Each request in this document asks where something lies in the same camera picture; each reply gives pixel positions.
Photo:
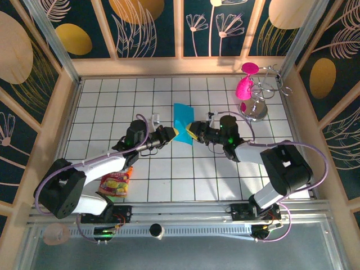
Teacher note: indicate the translucent round disc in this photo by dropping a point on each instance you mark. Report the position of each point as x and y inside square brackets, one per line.
[56, 234]

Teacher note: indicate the red fruit candy bag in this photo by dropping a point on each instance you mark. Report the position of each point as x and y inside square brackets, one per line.
[114, 185]

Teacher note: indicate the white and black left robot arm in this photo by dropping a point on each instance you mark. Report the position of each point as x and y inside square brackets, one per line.
[64, 191]

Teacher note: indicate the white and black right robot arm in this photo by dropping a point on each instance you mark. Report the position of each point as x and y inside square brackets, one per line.
[284, 166]

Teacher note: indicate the aluminium frame post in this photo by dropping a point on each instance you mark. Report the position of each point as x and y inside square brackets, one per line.
[298, 39]
[50, 36]

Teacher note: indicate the blue cloth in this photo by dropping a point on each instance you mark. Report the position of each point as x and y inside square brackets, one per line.
[183, 118]

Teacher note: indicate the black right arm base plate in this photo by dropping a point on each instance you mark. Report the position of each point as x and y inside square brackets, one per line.
[239, 212]

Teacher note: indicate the black round knob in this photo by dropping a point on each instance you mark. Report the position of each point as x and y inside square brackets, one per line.
[156, 230]

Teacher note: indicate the aluminium mounting rail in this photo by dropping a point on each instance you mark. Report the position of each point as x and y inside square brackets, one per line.
[182, 209]

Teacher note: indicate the pink wine glass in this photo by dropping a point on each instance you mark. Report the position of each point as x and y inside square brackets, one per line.
[244, 88]

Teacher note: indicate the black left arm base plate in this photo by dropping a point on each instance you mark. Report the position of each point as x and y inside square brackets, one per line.
[123, 213]

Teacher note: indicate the grey table side rail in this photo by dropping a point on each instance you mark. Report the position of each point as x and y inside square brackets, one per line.
[71, 112]
[291, 112]

